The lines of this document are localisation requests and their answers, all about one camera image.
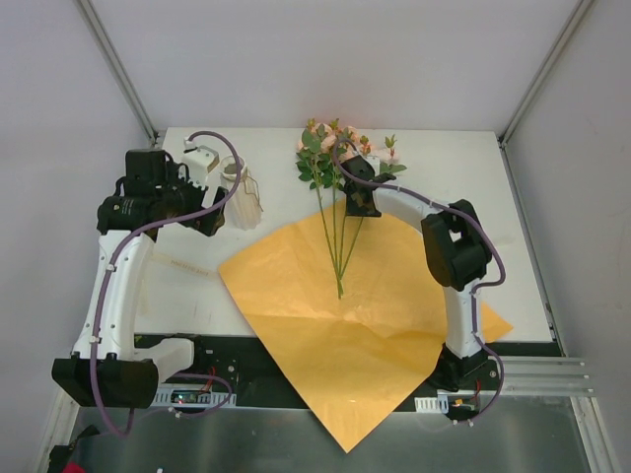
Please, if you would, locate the right white cable duct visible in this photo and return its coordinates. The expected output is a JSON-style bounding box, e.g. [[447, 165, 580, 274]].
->
[[414, 393, 450, 415]]

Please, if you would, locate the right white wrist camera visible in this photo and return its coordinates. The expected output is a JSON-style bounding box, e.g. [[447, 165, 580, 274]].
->
[[364, 155, 381, 172]]

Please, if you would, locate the black strap with red cloth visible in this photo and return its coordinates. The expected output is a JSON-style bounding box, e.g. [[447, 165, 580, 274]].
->
[[47, 424, 101, 473]]

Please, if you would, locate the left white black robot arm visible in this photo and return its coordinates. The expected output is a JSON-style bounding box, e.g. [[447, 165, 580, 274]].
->
[[51, 146, 228, 409]]

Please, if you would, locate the purple cable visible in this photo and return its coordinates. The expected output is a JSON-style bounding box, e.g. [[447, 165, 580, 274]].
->
[[330, 138, 509, 430], [91, 130, 246, 439]]

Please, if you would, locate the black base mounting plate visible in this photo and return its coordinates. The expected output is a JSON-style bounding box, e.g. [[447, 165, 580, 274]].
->
[[134, 334, 561, 412]]

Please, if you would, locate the white cable duct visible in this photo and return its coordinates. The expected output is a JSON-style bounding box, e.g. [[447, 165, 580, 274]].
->
[[151, 386, 237, 409], [414, 393, 450, 415]]

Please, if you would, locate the pink rose stem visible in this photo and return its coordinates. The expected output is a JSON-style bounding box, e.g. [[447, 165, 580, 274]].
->
[[366, 134, 407, 175], [331, 164, 343, 299], [338, 126, 371, 280], [295, 118, 344, 299]]

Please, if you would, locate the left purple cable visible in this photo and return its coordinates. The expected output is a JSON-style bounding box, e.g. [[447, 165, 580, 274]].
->
[[91, 130, 246, 439]]

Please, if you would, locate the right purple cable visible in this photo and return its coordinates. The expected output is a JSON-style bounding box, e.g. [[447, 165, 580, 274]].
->
[[330, 138, 509, 430]]

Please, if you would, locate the cream fabric ribbon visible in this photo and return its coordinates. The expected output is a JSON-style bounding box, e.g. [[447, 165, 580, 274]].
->
[[138, 252, 219, 320]]

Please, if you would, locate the orange wrapping paper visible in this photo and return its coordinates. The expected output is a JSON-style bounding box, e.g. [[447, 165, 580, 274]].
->
[[217, 209, 515, 454]]

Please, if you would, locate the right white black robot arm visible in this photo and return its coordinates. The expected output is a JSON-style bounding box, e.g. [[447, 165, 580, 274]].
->
[[338, 156, 492, 392]]

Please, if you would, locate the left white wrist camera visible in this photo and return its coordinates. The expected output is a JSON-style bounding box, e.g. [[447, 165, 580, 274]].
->
[[181, 140, 220, 188]]

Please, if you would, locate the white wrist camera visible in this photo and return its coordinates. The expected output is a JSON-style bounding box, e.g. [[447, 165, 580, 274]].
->
[[181, 140, 220, 188], [364, 155, 381, 172]]

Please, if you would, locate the white ribbed ceramic vase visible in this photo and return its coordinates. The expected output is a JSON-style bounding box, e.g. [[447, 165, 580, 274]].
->
[[219, 156, 263, 231]]

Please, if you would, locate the left white cable duct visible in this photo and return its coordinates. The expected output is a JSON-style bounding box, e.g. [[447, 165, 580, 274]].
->
[[151, 386, 237, 409]]

